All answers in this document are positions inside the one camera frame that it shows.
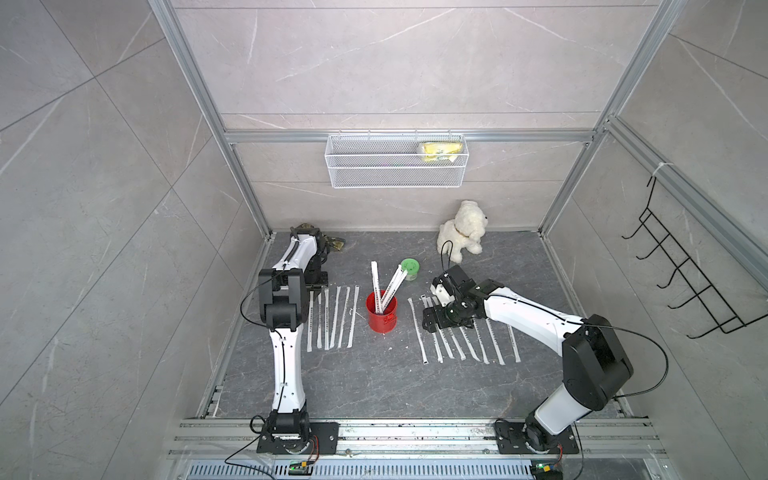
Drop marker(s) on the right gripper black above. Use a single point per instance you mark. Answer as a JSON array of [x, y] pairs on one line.
[[440, 321]]

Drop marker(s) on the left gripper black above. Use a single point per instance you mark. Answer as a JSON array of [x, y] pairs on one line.
[[322, 284]]

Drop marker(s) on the white straw thirteenth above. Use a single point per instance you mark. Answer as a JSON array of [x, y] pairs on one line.
[[319, 335]]

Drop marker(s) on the white straw eleventh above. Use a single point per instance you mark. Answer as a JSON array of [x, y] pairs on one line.
[[332, 341]]

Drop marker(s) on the red cup container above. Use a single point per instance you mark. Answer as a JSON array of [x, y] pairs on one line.
[[384, 322]]

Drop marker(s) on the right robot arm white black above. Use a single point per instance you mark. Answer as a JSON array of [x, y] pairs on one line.
[[594, 363]]

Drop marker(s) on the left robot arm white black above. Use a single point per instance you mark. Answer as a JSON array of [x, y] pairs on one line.
[[284, 301]]

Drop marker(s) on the camouflage cloth piece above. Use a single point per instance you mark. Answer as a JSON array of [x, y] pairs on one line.
[[336, 243]]

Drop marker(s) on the green lid jar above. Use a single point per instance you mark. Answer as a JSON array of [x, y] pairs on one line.
[[411, 267]]

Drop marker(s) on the white plush dog toy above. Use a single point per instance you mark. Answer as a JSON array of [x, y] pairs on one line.
[[464, 231]]

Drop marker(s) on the yellow sponge in basket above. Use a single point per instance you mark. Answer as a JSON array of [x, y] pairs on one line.
[[440, 151]]

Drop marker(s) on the white wire mesh basket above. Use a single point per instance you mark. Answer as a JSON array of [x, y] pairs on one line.
[[391, 161]]

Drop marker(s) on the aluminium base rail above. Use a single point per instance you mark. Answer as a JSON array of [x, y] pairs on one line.
[[413, 438]]

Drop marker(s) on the black wire hook rack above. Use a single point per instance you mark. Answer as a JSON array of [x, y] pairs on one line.
[[721, 316]]

